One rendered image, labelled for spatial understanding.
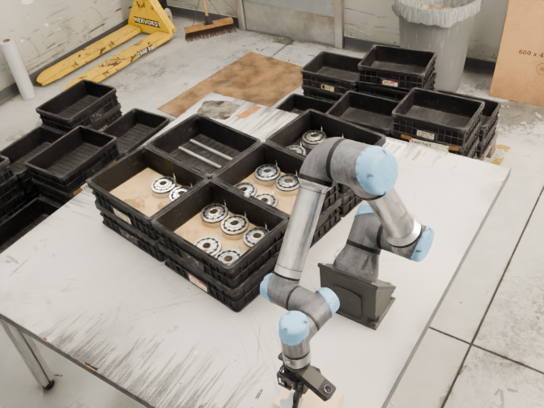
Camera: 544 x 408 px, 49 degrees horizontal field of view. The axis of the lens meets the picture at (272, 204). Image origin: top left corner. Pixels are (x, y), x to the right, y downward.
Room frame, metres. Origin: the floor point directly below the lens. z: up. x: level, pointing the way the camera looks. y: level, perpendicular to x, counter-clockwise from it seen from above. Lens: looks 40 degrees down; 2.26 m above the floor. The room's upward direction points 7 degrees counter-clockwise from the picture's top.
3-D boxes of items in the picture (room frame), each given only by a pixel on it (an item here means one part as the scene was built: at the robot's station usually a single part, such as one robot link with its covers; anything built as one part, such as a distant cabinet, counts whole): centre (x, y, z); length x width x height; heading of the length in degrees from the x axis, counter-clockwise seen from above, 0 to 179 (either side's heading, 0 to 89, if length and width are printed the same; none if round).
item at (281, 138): (1.97, -0.24, 0.87); 0.40 x 0.30 x 0.11; 44
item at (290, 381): (0.94, -0.01, 0.89); 0.09 x 0.08 x 0.12; 53
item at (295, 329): (0.93, -0.02, 1.05); 0.09 x 0.08 x 0.11; 135
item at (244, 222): (1.60, 0.14, 0.86); 0.10 x 0.10 x 0.01
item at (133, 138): (2.96, 0.77, 0.31); 0.40 x 0.30 x 0.34; 143
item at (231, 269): (1.55, 0.19, 0.92); 0.40 x 0.30 x 0.02; 44
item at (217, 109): (2.69, 0.22, 0.71); 0.22 x 0.19 x 0.01; 53
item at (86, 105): (3.21, 1.08, 0.37); 0.40 x 0.30 x 0.45; 143
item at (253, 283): (1.55, 0.19, 0.76); 0.40 x 0.30 x 0.12; 44
